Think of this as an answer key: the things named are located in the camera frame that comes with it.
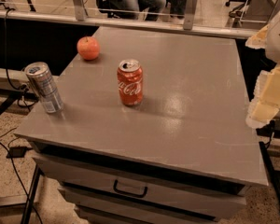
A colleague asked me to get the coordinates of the red coca-cola can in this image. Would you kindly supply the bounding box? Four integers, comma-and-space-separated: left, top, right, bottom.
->
117, 59, 143, 106

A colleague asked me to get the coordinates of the person in jeans seated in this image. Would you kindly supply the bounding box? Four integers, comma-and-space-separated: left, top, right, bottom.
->
113, 0, 187, 24

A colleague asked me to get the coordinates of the metal railing frame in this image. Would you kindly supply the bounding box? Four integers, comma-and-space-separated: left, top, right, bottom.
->
0, 0, 280, 39

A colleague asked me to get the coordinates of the red apple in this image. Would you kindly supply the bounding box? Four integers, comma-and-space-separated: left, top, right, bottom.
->
77, 36, 100, 61

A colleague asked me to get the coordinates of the black drawer handle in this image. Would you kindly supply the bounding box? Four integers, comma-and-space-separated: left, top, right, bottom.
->
113, 180, 148, 199

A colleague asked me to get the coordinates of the black hanging cable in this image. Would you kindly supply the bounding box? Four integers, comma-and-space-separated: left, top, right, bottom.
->
3, 7, 38, 110

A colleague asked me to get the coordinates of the silver energy drink can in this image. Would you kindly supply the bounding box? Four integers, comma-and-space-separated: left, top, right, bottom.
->
24, 62, 63, 114

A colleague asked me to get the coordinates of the grey drawer cabinet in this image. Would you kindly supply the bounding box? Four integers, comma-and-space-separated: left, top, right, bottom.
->
17, 27, 268, 224

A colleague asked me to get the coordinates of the black office chair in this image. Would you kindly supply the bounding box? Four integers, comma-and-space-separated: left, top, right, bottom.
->
225, 0, 251, 18

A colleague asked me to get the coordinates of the black floor cable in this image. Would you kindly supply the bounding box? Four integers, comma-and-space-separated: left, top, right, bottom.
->
0, 127, 44, 224

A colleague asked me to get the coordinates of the black power adapter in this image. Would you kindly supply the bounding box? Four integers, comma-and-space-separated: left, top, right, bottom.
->
7, 147, 31, 159

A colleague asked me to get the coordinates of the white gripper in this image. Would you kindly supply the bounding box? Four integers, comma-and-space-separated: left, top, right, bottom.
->
245, 10, 280, 129

